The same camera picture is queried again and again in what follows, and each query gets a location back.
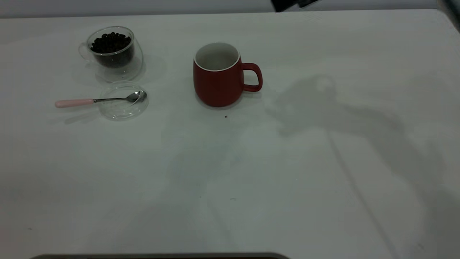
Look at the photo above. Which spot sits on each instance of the red ceramic mug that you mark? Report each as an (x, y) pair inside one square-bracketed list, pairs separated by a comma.
[(217, 86)]

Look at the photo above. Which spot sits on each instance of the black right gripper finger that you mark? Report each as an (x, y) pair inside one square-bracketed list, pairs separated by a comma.
[(307, 2), (284, 4)]

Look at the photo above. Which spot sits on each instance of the clear glass cup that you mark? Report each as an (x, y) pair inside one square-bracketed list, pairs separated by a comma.
[(118, 72)]

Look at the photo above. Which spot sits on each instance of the clear glass lid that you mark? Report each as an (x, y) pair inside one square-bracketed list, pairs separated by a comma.
[(122, 109)]

